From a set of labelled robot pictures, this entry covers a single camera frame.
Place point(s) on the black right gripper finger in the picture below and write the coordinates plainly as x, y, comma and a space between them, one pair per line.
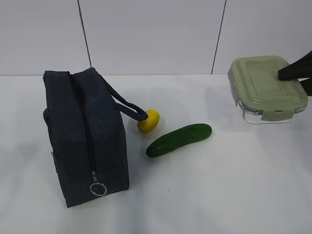
307, 86
299, 69

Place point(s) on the green lid glass food container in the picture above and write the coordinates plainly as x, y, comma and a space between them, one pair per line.
262, 97

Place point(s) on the green cucumber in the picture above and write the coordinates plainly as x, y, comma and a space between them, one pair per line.
178, 138

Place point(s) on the yellow lemon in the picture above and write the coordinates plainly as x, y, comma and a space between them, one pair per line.
150, 123

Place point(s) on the navy blue lunch bag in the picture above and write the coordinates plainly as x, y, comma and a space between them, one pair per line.
83, 116

